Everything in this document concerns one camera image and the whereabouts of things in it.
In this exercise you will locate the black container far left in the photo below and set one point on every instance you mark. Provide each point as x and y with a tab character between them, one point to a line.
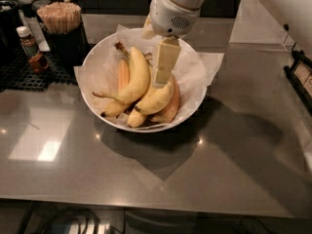
9	22

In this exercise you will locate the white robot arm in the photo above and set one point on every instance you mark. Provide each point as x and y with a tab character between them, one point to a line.
295	15

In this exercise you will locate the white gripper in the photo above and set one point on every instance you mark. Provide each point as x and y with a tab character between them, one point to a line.
170	16

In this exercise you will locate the small white-capped sauce bottle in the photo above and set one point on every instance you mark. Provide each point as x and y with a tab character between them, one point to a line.
27	41

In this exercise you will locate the white flat utensil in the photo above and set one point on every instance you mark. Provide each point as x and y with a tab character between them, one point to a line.
36	30

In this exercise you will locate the orange banana back left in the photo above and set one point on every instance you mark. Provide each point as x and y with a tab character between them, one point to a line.
123	74

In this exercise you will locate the white bowl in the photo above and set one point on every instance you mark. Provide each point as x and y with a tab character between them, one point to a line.
97	56

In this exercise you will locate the dark lidded jar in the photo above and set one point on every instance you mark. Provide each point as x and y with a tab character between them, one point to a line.
26	6
36	5

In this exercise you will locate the small red-brown jar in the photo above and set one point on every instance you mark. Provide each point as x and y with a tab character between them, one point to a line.
38	64

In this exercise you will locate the black grid mat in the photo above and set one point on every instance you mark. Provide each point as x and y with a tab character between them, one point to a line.
17	74

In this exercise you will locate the bundle of wooden chopsticks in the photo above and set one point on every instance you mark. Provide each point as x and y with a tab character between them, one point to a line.
60	17

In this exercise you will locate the black chopstick holder cup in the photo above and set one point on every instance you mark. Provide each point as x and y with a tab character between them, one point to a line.
71	47

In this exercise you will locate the orange banana right edge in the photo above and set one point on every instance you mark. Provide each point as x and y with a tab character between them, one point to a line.
168	114

